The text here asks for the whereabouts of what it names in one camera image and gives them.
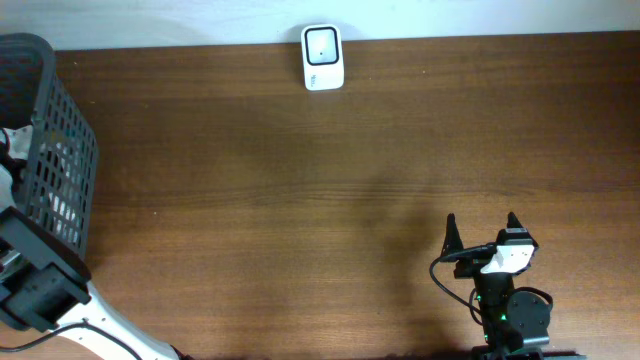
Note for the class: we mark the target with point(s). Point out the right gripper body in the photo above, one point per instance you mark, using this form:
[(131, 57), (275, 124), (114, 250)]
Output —
[(470, 268)]

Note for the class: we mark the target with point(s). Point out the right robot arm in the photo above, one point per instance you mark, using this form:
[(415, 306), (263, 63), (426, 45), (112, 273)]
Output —
[(514, 320)]

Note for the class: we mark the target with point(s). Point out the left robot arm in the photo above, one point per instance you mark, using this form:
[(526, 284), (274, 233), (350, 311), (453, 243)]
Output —
[(47, 287)]

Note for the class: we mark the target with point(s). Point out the white barcode scanner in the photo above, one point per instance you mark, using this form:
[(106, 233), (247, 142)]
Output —
[(322, 55)]

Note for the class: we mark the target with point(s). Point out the items inside basket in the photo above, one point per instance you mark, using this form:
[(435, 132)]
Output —
[(65, 195)]

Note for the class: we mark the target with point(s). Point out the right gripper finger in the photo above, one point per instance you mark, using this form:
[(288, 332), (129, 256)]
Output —
[(452, 241), (513, 222)]

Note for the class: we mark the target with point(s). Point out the grey plastic basket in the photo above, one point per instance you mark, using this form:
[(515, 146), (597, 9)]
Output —
[(37, 109)]

